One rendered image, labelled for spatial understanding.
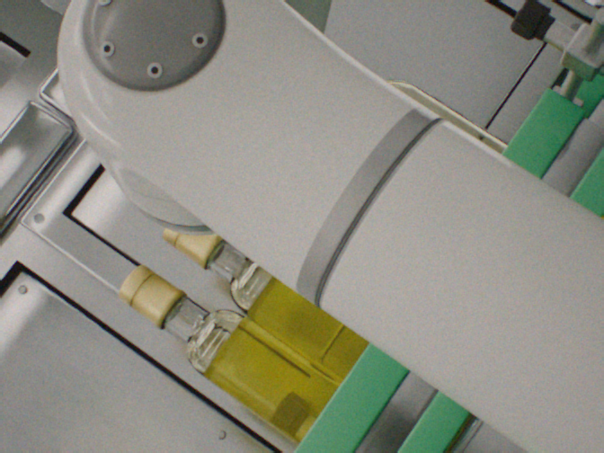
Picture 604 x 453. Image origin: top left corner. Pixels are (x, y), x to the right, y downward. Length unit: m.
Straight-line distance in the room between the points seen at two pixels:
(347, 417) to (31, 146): 0.49
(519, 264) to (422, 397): 0.34
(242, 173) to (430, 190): 0.07
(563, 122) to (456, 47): 0.32
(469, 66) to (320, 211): 0.67
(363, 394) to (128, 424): 0.37
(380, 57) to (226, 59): 0.65
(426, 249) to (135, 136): 0.12
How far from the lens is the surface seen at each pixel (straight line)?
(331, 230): 0.43
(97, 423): 1.07
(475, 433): 0.73
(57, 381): 1.09
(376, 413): 0.75
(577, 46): 0.80
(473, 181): 0.44
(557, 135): 0.80
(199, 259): 0.90
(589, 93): 0.92
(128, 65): 0.45
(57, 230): 1.07
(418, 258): 0.43
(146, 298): 0.90
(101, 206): 1.07
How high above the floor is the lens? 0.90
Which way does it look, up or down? 11 degrees up
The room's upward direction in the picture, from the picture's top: 56 degrees counter-clockwise
